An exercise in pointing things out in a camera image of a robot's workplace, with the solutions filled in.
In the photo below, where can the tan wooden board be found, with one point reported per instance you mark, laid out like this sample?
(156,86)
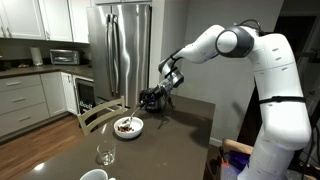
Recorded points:
(236,146)

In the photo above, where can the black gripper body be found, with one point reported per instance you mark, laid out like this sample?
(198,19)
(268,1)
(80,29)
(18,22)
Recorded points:
(155,95)

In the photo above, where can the silver toaster oven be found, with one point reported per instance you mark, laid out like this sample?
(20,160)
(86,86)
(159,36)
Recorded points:
(65,57)

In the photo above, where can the stainless steel refrigerator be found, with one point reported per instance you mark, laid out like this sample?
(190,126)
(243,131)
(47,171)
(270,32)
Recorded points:
(126,50)

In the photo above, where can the white ceramic mug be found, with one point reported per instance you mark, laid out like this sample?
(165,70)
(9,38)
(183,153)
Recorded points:
(95,175)

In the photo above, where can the white kitchen cabinets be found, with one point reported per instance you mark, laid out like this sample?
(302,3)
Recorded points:
(23,103)
(33,20)

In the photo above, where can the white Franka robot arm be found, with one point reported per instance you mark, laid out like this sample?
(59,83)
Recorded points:
(280,83)

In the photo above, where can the white paper towel roll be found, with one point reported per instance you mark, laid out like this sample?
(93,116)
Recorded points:
(36,56)

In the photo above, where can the white ceramic bowl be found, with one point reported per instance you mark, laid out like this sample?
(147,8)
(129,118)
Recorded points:
(133,132)

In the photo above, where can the clear drinking glass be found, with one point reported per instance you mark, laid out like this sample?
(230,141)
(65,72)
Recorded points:
(106,156)

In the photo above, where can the mixed nuts and dried fruit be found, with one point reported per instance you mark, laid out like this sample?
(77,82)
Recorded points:
(125,128)

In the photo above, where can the white lower kitchen cabinets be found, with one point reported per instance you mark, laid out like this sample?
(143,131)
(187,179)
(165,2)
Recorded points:
(23,103)

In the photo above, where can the silver metal spoon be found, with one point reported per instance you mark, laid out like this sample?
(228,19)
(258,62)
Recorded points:
(133,115)

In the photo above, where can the white upper kitchen cabinets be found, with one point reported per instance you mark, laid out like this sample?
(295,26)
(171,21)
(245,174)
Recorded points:
(33,20)

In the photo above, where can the orange black clamp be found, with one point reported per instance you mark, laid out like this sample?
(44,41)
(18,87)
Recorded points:
(224,158)

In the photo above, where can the wooden chair back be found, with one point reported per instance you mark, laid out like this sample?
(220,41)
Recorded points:
(100,111)

